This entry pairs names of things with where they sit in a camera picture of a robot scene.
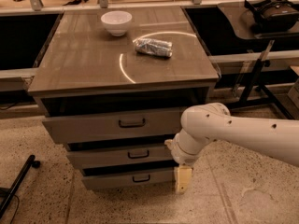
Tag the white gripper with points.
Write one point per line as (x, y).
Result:
(178, 153)

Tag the white bowl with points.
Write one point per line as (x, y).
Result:
(116, 22)

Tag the dark side table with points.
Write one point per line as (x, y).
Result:
(246, 22)

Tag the grey drawer cabinet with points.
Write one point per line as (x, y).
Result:
(88, 71)

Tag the silver foil snack bag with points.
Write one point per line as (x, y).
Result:
(154, 47)

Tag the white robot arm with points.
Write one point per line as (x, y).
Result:
(204, 124)

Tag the black stand leg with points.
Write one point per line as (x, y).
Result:
(6, 194)

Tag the grey drawer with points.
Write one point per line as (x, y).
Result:
(104, 157)
(129, 179)
(117, 125)

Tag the grey top drawer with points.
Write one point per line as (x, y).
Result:
(117, 125)

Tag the grey bottom drawer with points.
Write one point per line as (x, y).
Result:
(129, 179)

